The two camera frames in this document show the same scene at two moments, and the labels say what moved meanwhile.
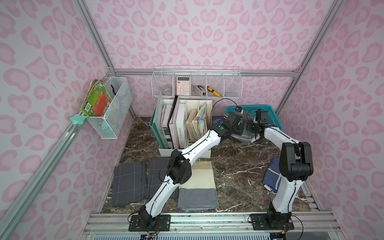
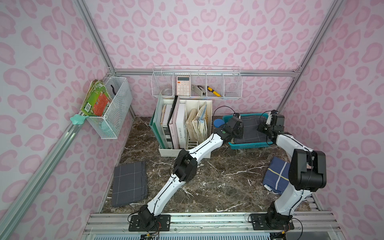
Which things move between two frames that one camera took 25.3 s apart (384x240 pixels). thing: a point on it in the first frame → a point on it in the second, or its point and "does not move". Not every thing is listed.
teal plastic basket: (273, 119) → (244, 146)
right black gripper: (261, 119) → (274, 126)
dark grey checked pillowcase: (156, 175) → (251, 134)
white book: (180, 123) does not move
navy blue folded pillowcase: (272, 177) does not move
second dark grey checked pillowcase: (129, 183) does not move
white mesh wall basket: (108, 126) does not move
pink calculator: (183, 85) does not move
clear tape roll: (168, 92) does not move
